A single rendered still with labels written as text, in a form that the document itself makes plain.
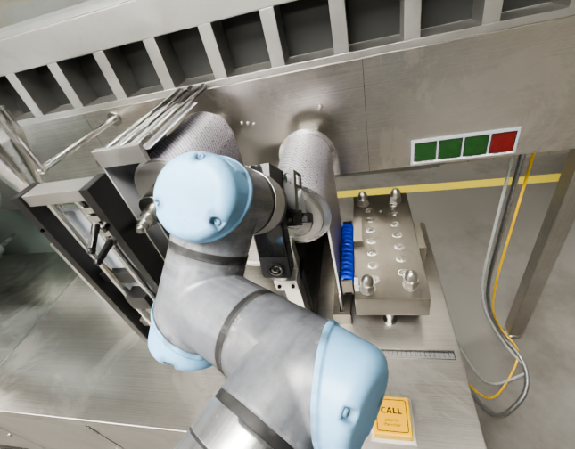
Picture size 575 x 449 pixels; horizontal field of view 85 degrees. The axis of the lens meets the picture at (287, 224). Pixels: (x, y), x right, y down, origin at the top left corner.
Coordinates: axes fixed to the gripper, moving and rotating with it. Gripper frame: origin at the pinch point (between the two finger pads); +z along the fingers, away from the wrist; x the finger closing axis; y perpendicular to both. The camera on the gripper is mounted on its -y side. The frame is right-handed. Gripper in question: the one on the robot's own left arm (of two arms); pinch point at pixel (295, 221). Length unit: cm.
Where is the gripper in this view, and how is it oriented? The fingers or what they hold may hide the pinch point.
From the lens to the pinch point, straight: 58.5
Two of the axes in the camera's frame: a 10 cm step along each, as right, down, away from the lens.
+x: -9.6, 0.7, 2.6
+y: -0.7, -10.0, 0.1
